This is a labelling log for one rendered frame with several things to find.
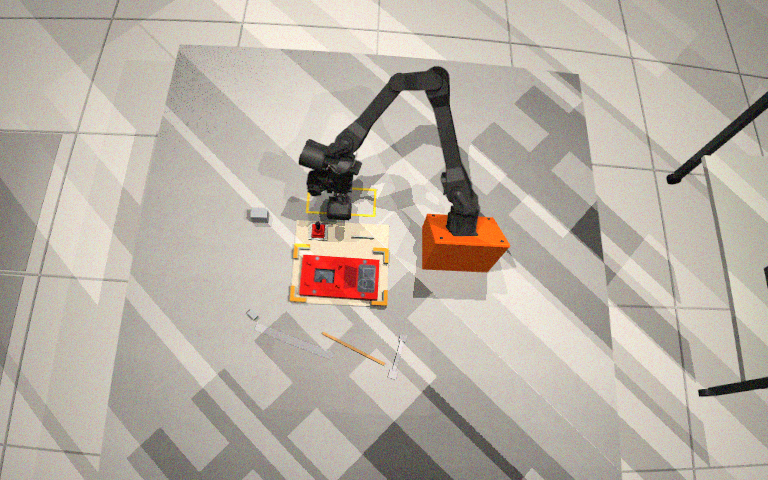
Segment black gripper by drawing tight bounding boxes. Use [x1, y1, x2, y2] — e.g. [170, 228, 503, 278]
[327, 175, 353, 220]

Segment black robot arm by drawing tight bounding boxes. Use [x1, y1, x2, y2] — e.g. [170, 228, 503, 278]
[299, 66, 479, 237]

